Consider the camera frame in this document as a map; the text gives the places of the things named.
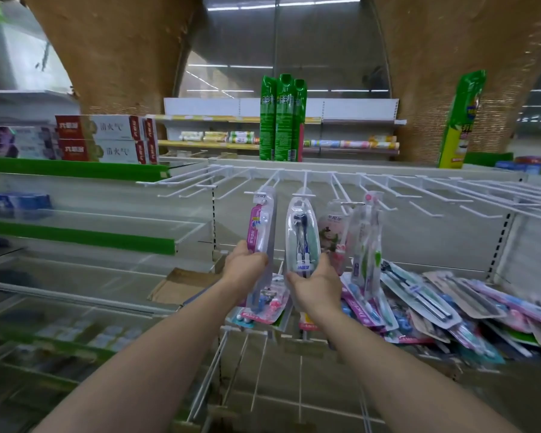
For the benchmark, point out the clear green toothbrush pack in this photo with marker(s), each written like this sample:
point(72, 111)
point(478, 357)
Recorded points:
point(377, 257)

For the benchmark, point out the green yellow spray can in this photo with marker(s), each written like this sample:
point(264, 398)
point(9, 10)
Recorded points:
point(462, 121)

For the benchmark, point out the blue product box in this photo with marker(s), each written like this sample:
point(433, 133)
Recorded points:
point(20, 203)

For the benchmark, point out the person's left hand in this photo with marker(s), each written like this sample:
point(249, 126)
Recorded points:
point(245, 270)

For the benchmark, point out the clear pink-topped toothbrush pack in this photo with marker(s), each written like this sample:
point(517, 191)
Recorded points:
point(360, 238)

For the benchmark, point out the row of colourful wrap rolls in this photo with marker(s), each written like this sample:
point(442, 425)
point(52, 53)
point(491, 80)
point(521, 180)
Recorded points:
point(351, 144)

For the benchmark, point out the red white toothpaste box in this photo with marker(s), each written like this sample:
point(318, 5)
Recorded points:
point(112, 152)
point(152, 152)
point(108, 127)
point(149, 128)

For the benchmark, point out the white shelf unit yellow strips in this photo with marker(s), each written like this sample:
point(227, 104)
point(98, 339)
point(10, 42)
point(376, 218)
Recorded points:
point(198, 108)

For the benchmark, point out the tall green spray can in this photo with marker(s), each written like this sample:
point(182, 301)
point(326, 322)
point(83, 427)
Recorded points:
point(285, 121)
point(267, 121)

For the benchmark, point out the pink kids toothbrush pack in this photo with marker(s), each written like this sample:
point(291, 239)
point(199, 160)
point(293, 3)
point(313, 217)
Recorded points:
point(332, 229)

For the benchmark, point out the pile of toothbrush packs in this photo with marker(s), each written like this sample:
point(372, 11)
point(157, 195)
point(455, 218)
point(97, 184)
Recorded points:
point(433, 302)

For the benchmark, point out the person's left forearm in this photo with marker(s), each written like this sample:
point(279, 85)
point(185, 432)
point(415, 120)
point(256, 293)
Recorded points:
point(153, 369)

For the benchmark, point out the row of colourful boxes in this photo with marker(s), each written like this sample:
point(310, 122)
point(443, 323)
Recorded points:
point(527, 166)

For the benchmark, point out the person's right forearm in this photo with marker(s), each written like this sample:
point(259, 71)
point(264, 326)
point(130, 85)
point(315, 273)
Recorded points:
point(396, 378)

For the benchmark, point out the brown cardboard tray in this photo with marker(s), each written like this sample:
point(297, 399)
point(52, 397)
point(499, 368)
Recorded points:
point(180, 286)

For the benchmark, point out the green spray can red side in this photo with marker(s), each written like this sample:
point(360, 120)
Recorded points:
point(300, 121)

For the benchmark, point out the pink label toothbrush pack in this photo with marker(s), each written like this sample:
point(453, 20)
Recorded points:
point(262, 225)

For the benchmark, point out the person's right hand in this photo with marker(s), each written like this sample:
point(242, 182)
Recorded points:
point(318, 290)

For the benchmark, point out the oval twin black toothbrush pack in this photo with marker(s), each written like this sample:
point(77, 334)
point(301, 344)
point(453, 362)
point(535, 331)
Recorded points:
point(302, 234)

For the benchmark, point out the woven brown column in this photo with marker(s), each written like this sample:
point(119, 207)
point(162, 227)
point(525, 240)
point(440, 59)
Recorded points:
point(455, 54)
point(117, 49)

